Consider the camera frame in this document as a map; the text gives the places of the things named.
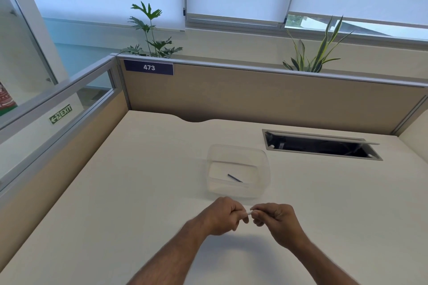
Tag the person's right thumb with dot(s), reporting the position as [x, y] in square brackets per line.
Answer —
[262, 208]

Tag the lobed-leaf green plant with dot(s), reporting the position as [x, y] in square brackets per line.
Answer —
[150, 32]

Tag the person's left hand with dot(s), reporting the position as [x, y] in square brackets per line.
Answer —
[219, 218]

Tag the person's right hand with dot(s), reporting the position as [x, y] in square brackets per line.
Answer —
[279, 223]

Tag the clear plastic container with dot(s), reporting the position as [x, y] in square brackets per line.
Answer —
[238, 171]

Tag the beige desk partition panel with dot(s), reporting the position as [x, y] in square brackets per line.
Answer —
[267, 94]

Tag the person's right forearm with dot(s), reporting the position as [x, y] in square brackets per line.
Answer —
[322, 263]

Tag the striped sword-leaf plant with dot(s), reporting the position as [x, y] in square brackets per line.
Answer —
[316, 51]

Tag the red and green poster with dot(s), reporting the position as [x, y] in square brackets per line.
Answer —
[6, 99]

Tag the glass-topped side partition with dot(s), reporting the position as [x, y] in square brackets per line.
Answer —
[56, 121]

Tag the person's left forearm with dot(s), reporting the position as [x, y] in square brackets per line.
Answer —
[167, 258]

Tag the green exit sign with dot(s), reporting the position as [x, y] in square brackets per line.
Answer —
[61, 114]

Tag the blue number label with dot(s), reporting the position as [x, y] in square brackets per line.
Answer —
[148, 67]

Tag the person's left fingers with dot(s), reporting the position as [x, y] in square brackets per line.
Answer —
[240, 217]

